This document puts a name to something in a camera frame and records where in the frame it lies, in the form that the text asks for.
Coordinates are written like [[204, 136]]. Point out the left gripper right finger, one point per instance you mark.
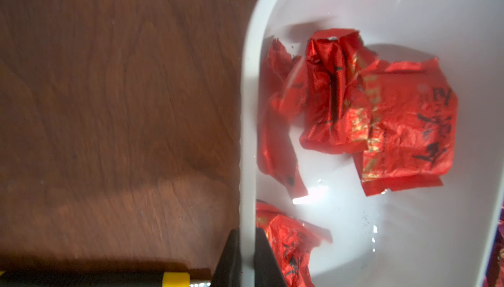
[[269, 261]]

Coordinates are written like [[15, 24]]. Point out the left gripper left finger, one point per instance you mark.
[[227, 273]]

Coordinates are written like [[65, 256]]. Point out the white storage box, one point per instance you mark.
[[433, 236]]

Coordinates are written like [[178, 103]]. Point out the red tea bag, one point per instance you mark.
[[283, 85], [397, 119]]

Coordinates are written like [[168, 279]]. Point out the red tea bags in box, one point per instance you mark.
[[291, 241]]

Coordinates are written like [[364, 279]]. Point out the yellow black utility knife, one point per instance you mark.
[[31, 278]]

